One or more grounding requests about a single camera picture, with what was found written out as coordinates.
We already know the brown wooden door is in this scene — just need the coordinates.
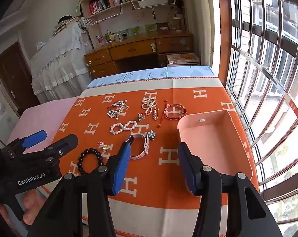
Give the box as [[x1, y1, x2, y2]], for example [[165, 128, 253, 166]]
[[0, 42, 41, 118]]

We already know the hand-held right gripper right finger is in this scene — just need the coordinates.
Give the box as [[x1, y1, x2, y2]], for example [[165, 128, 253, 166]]
[[178, 143, 284, 237]]

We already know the wooden desk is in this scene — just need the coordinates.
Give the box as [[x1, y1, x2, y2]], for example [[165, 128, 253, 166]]
[[84, 31, 201, 78]]

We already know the orange patterned blanket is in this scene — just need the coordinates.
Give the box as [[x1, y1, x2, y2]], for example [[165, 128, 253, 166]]
[[51, 76, 260, 237]]

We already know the black bead bracelet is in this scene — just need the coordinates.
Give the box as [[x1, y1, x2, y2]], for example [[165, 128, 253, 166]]
[[77, 148, 105, 175]]

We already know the white curtain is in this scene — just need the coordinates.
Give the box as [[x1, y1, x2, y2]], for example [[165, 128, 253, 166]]
[[182, 0, 221, 70]]

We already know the light blue bed sheet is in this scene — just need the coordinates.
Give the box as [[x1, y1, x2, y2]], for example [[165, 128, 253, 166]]
[[86, 65, 215, 88]]

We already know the silver leaf brooch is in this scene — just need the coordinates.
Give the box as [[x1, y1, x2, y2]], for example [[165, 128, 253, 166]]
[[107, 100, 129, 118]]

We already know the glass jar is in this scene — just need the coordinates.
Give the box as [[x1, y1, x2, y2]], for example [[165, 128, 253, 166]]
[[169, 15, 185, 31]]

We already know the wooden bookshelf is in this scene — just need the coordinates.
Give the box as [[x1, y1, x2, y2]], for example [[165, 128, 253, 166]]
[[76, 0, 187, 29]]

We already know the person's left hand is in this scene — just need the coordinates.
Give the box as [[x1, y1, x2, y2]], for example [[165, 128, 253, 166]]
[[0, 190, 53, 226]]

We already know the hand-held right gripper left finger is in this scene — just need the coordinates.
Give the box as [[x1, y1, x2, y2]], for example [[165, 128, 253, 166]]
[[28, 138, 133, 237]]

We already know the white wire rack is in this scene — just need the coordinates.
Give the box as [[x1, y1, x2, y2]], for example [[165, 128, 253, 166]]
[[86, 0, 177, 25]]

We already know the metal window grille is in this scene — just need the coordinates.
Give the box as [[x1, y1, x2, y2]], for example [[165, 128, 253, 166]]
[[224, 0, 298, 203]]

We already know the printed cardboard box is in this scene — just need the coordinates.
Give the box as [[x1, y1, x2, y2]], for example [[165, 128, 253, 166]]
[[167, 53, 201, 67]]

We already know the pink bed sheet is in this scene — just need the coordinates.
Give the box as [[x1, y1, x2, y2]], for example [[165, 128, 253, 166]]
[[6, 96, 81, 153]]

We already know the large pearl bracelet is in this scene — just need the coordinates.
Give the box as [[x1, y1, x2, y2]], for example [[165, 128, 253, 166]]
[[110, 120, 138, 136]]

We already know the pink smart watch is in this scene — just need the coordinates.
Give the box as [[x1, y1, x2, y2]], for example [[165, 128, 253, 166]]
[[128, 133, 150, 160]]

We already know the pink jewelry box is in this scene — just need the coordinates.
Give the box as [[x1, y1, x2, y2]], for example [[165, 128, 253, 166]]
[[177, 109, 253, 181]]

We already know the red cord bracelet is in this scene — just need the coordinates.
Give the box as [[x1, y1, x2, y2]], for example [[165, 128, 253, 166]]
[[157, 99, 187, 128]]

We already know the white lace cloth cover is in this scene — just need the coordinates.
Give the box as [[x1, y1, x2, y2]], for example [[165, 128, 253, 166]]
[[30, 17, 93, 102]]

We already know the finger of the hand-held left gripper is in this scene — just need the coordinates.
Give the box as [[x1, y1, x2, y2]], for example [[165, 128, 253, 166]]
[[23, 134, 79, 169], [2, 130, 47, 154]]

